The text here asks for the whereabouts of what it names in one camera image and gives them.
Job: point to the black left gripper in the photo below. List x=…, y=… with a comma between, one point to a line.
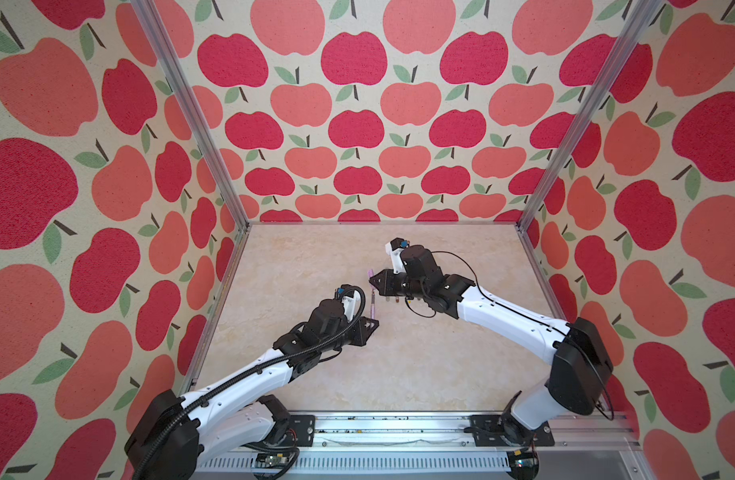
x=363, y=333

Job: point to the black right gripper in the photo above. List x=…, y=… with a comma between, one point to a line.
x=382, y=284

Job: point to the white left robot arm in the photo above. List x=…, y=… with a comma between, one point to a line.
x=177, y=433

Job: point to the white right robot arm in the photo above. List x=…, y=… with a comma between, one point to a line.
x=580, y=364

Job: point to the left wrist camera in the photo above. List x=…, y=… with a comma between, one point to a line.
x=353, y=300

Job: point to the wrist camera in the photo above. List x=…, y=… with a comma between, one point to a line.
x=353, y=300
x=401, y=253

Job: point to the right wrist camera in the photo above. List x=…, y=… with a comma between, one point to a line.
x=401, y=253

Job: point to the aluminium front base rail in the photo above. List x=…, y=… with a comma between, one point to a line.
x=432, y=445

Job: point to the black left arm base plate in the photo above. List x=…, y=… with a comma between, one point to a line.
x=301, y=432

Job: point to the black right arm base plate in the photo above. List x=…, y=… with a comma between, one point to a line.
x=492, y=431

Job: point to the aluminium left rear corner post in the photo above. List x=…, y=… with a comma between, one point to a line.
x=154, y=27

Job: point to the aluminium corner post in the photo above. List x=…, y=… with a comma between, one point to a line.
x=635, y=26
x=154, y=27

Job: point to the aluminium right rear corner post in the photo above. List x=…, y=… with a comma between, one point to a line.
x=635, y=26

